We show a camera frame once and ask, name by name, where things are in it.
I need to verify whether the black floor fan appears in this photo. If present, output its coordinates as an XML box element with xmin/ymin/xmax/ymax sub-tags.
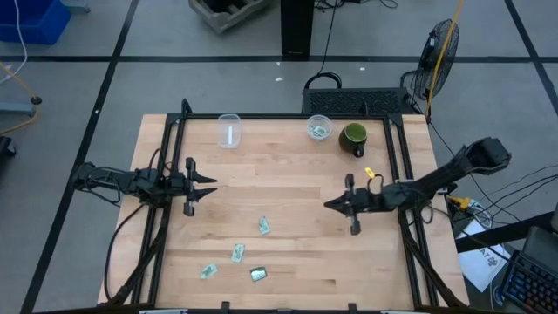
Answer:
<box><xmin>409</xmin><ymin>18</ymin><xmax>460</xmax><ymax>101</ymax></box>

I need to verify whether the blue plastic bin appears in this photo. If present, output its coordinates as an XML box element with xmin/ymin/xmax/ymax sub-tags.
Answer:
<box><xmin>0</xmin><ymin>0</ymin><xmax>72</xmax><ymax>45</ymax></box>

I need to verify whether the dark green foil packet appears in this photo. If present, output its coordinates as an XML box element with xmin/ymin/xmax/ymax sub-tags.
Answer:
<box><xmin>249</xmin><ymin>265</ymin><xmax>269</xmax><ymax>283</ymax></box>

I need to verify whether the black perforated computer case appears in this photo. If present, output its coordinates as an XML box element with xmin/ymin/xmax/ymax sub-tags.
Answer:
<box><xmin>301</xmin><ymin>86</ymin><xmax>411</xmax><ymax>115</ymax></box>

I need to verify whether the grey flat base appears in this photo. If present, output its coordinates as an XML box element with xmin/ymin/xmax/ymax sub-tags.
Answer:
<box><xmin>0</xmin><ymin>100</ymin><xmax>37</xmax><ymax>117</ymax></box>

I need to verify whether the grey moulded tray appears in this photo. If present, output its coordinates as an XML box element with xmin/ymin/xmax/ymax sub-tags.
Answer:
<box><xmin>187</xmin><ymin>0</ymin><xmax>274</xmax><ymax>35</ymax></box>

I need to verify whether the clear rectangular plastic container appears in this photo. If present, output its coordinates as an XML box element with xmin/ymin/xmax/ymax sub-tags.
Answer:
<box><xmin>216</xmin><ymin>113</ymin><xmax>242</xmax><ymax>150</ymax></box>

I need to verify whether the black floor cable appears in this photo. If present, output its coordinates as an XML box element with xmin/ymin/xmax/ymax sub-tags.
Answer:
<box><xmin>303</xmin><ymin>0</ymin><xmax>345</xmax><ymax>91</ymax></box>

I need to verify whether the dark green ceramic mug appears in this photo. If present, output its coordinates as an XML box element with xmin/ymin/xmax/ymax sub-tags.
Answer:
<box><xmin>337</xmin><ymin>121</ymin><xmax>369</xmax><ymax>159</ymax></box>

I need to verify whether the clear round plastic container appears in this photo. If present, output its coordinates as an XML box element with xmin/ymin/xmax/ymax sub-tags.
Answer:
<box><xmin>305</xmin><ymin>113</ymin><xmax>334</xmax><ymax>141</ymax></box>

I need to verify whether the white printed paper sheet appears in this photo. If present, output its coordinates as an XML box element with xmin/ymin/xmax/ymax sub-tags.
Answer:
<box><xmin>456</xmin><ymin>217</ymin><xmax>511</xmax><ymax>293</ymax></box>

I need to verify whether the yellow cable connector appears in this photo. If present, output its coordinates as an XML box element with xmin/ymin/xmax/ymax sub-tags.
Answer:
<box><xmin>448</xmin><ymin>195</ymin><xmax>473</xmax><ymax>210</ymax></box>

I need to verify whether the yellow floor hose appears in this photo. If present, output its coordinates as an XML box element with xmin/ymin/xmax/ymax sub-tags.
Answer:
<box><xmin>0</xmin><ymin>60</ymin><xmax>41</xmax><ymax>136</ymax></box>

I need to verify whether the black keyboard with coloured keys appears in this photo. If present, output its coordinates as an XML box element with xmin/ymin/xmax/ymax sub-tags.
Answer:
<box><xmin>500</xmin><ymin>250</ymin><xmax>558</xmax><ymax>314</ymax></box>

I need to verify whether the white floor cable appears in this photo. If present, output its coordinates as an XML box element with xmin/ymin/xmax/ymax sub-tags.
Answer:
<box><xmin>0</xmin><ymin>0</ymin><xmax>28</xmax><ymax>85</ymax></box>

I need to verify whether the black flat bar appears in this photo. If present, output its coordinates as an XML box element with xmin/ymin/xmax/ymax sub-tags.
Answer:
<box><xmin>455</xmin><ymin>211</ymin><xmax>555</xmax><ymax>254</ymax></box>

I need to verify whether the black upright tower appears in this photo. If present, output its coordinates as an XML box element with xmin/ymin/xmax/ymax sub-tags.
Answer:
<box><xmin>280</xmin><ymin>0</ymin><xmax>316</xmax><ymax>57</ymax></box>

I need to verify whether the black aluminium table frame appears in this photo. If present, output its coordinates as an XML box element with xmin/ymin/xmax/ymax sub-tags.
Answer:
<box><xmin>104</xmin><ymin>99</ymin><xmax>470</xmax><ymax>309</ymax></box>

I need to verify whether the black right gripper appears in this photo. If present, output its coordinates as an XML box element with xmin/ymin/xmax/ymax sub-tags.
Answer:
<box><xmin>323</xmin><ymin>174</ymin><xmax>394</xmax><ymax>237</ymax></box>

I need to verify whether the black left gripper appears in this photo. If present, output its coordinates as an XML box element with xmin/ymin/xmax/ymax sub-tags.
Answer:
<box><xmin>167</xmin><ymin>157</ymin><xmax>219</xmax><ymax>217</ymax></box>

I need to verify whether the yellow hanging cord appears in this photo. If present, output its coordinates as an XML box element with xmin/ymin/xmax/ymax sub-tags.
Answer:
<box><xmin>425</xmin><ymin>0</ymin><xmax>466</xmax><ymax>119</ymax></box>

